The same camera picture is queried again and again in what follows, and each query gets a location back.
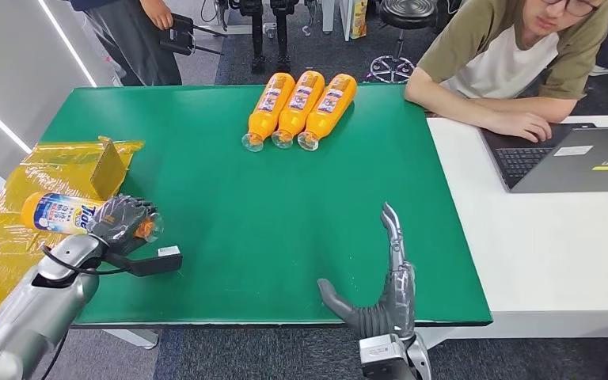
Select standing person's hand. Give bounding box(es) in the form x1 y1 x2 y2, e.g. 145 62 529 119
139 0 174 32

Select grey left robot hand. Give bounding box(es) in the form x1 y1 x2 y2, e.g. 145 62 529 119
86 195 158 254

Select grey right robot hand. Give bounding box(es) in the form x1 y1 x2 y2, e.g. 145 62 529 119
317 202 417 341

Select seated person's right hand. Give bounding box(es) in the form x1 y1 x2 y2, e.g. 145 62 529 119
485 111 553 143

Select black remote controller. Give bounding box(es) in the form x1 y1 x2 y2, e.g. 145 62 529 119
158 13 227 57

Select orange detergent bottle blue-white label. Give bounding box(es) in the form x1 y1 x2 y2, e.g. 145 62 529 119
21 192 165 243

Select standing person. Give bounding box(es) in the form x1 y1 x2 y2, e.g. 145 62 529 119
67 0 184 88

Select brown cardboard flap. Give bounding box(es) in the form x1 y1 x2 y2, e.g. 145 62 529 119
89 137 127 201

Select grey laptop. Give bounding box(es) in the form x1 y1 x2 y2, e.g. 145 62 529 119
479 122 608 195

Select seated person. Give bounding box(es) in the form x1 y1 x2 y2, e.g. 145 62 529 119
404 0 608 144

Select white table foot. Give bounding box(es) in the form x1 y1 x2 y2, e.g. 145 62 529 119
101 329 160 351

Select yellow plastic bag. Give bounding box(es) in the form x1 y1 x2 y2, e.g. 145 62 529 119
0 137 146 329

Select black robot legs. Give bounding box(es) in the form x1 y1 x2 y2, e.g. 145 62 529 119
237 0 298 75

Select black round stool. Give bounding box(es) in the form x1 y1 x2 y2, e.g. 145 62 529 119
369 0 439 85

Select white desk leg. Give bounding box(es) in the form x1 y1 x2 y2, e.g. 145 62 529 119
321 0 353 43

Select yellow carton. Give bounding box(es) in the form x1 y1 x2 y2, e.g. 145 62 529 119
349 0 370 41

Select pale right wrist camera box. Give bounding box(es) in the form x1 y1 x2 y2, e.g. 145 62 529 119
359 333 411 380

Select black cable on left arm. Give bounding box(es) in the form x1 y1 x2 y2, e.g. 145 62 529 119
40 244 133 277

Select white wall light strip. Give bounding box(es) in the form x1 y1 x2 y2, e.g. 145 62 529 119
36 0 98 89
0 88 33 155

